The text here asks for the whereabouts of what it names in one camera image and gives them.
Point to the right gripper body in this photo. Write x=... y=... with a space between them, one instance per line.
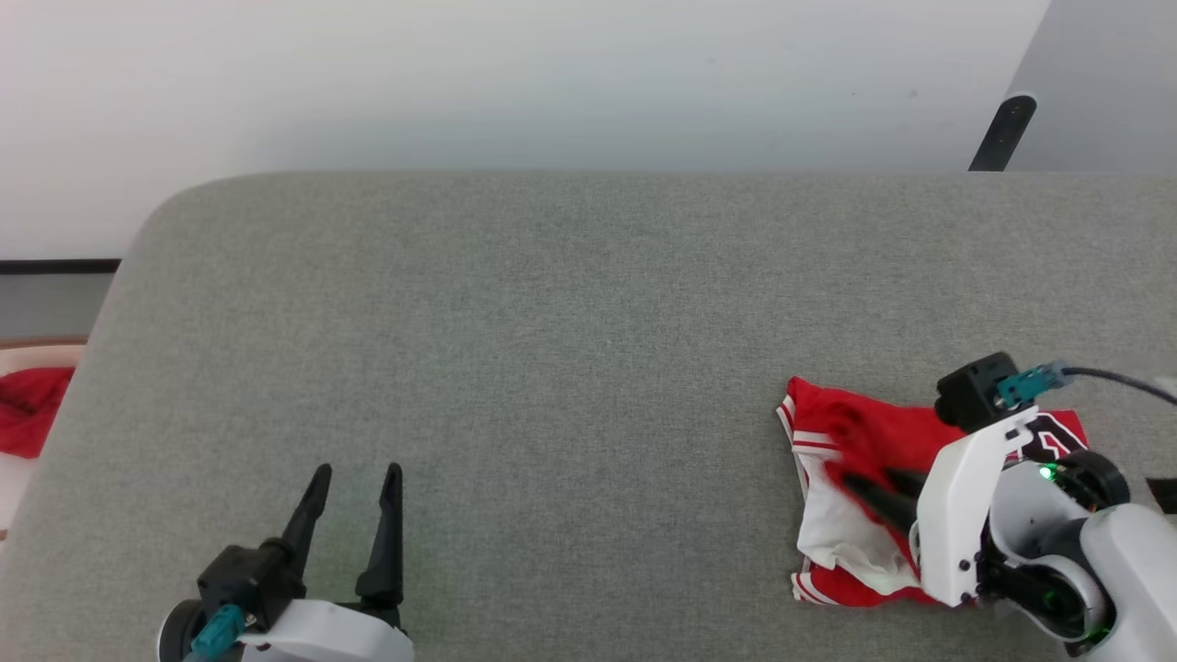
x=1021 y=515

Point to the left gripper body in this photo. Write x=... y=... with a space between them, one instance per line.
x=180 y=631

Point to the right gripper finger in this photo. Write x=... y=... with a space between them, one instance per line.
x=878 y=501
x=908 y=481

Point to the left wrist teal connector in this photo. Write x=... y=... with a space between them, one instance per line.
x=219 y=633

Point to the red and white jersey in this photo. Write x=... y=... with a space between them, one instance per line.
x=864 y=432

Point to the black baseboard strip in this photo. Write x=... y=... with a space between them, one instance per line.
x=55 y=267

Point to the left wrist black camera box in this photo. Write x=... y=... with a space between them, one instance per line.
x=244 y=575

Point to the right wrist teal connector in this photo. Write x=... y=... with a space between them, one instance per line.
x=1030 y=384

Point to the right wrist white camera bracket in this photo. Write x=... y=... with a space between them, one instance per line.
x=956 y=515

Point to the wrist white camera bracket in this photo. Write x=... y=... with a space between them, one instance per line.
x=331 y=639
x=956 y=515

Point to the beige laundry basket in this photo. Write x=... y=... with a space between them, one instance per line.
x=41 y=346

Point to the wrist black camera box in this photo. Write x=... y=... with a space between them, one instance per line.
x=244 y=575
x=973 y=391

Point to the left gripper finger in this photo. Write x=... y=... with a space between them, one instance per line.
x=388 y=542
x=308 y=519

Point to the left wrist white camera bracket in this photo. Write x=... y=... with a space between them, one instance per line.
x=331 y=639

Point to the red cloth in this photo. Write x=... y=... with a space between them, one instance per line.
x=32 y=409

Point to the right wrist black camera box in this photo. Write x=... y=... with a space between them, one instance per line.
x=973 y=391

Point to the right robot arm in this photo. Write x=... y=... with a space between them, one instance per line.
x=1145 y=579

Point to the wrist teal connector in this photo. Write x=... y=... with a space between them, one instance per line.
x=219 y=633
x=1030 y=384

